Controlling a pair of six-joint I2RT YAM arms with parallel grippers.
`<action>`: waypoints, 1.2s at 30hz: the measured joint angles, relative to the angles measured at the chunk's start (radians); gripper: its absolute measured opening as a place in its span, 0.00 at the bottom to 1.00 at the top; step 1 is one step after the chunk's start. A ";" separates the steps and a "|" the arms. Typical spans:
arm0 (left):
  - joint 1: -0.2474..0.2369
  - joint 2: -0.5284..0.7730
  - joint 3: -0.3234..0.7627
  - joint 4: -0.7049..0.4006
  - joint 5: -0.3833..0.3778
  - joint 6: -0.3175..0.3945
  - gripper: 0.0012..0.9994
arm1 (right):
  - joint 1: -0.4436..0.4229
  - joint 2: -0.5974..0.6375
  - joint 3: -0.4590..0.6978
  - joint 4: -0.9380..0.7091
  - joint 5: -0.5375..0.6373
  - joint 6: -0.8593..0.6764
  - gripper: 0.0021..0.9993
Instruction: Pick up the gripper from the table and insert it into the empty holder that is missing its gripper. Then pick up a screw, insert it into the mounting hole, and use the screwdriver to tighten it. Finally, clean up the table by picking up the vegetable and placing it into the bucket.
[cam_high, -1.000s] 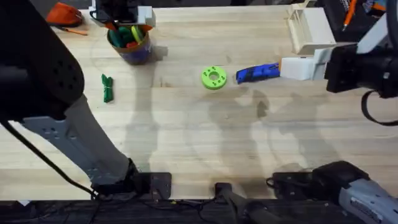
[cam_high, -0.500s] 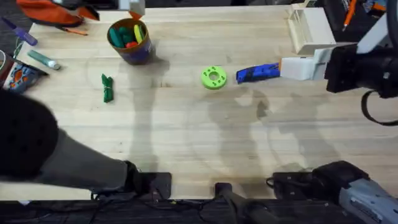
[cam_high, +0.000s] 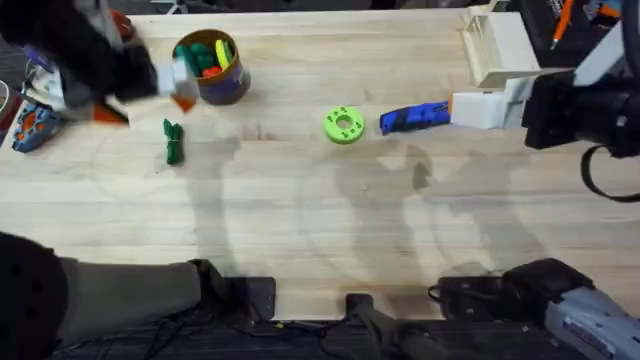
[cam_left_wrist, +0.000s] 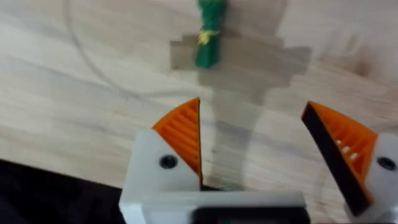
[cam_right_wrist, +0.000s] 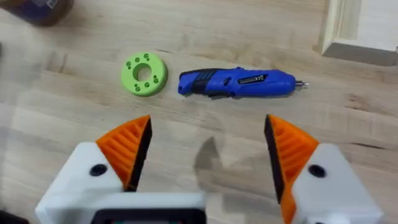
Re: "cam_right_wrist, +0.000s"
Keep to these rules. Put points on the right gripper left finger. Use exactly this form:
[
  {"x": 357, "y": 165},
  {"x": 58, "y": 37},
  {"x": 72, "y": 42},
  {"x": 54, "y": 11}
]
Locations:
[{"x": 93, "y": 174}]

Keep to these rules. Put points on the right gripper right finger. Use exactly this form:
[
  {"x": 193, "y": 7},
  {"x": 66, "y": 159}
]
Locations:
[{"x": 323, "y": 189}]

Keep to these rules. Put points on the blue electric screwdriver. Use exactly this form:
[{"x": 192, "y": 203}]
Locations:
[{"x": 236, "y": 82}]

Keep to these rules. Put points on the green disc with holes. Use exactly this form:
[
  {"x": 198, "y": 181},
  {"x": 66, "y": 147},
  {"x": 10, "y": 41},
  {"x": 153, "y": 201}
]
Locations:
[{"x": 144, "y": 74}]

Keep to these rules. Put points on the pale wooden box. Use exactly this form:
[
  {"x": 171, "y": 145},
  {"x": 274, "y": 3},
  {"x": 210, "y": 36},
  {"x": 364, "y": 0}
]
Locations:
[{"x": 357, "y": 29}]

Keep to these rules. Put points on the brown tub with toys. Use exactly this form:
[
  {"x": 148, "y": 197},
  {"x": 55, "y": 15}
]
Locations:
[{"x": 40, "y": 11}]

